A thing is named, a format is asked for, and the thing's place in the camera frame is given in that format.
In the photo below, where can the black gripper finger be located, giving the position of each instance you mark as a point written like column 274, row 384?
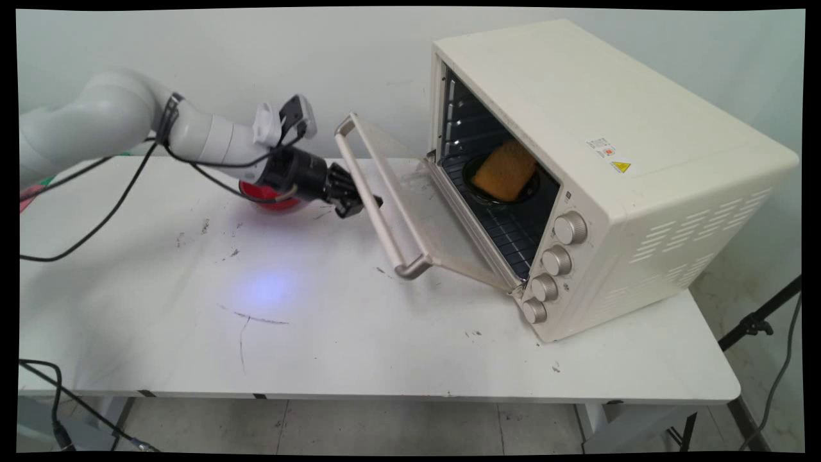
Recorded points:
column 359, row 204
column 345, row 179

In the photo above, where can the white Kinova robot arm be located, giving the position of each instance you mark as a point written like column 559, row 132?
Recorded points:
column 109, row 115

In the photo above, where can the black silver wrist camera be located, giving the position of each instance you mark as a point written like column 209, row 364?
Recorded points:
column 299, row 115

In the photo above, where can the black tripod stand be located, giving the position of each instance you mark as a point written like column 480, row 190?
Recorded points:
column 747, row 326

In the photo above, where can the metal oven rack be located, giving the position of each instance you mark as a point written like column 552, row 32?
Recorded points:
column 510, row 240

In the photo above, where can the red flat object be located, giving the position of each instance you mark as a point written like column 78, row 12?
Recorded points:
column 29, row 197

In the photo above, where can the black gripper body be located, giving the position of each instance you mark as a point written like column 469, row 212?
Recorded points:
column 298, row 173

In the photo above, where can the white ribbed camera mount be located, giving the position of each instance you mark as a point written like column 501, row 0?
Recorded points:
column 266, row 125

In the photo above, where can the cream toaster oven body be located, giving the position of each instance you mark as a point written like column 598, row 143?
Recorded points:
column 577, row 96

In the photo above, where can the white table leg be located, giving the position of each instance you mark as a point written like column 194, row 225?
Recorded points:
column 635, row 427
column 112, row 417

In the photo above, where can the black round plate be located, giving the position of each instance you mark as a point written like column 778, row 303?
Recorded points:
column 473, row 187

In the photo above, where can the red bowl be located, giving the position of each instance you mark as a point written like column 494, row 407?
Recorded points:
column 269, row 204

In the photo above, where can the golden toast slice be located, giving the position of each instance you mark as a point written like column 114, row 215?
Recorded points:
column 505, row 170

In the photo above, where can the silver oven knob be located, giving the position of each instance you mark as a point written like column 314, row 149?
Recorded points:
column 533, row 311
column 544, row 287
column 556, row 260
column 570, row 228

